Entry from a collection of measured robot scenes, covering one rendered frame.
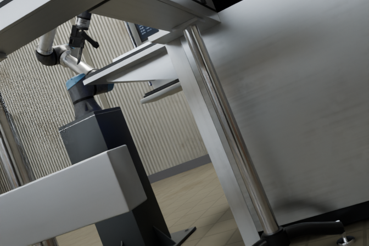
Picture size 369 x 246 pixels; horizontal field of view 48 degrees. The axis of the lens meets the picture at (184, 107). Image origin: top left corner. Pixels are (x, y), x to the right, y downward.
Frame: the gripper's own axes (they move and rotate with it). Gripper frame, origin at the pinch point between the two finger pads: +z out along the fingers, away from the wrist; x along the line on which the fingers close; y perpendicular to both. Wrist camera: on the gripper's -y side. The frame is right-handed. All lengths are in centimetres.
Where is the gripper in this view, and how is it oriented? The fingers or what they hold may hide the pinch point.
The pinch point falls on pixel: (78, 62)
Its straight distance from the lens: 238.5
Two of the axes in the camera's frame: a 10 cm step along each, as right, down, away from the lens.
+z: -2.5, 9.4, 2.1
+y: -9.4, -1.9, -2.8
